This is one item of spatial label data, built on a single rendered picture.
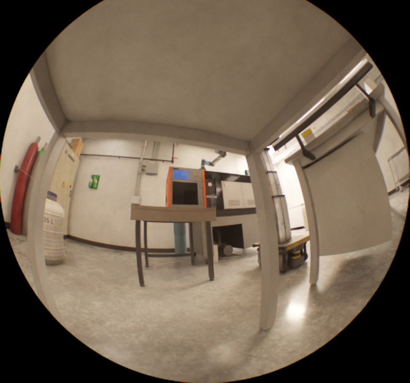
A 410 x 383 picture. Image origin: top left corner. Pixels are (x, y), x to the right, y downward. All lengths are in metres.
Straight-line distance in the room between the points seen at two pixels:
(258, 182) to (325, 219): 0.60
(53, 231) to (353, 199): 2.26
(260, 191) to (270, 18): 0.54
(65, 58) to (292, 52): 0.61
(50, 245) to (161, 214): 1.24
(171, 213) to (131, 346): 0.94
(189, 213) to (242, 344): 0.97
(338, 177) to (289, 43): 0.74
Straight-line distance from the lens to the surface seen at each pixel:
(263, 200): 0.47
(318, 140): 0.85
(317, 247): 0.90
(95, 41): 0.42
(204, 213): 1.10
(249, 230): 2.13
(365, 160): 0.91
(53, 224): 1.55
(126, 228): 2.93
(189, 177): 1.26
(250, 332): 0.71
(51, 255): 1.59
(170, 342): 0.69
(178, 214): 1.04
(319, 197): 0.94
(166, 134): 0.44
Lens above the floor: 0.53
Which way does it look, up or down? 23 degrees up
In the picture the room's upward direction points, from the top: 4 degrees counter-clockwise
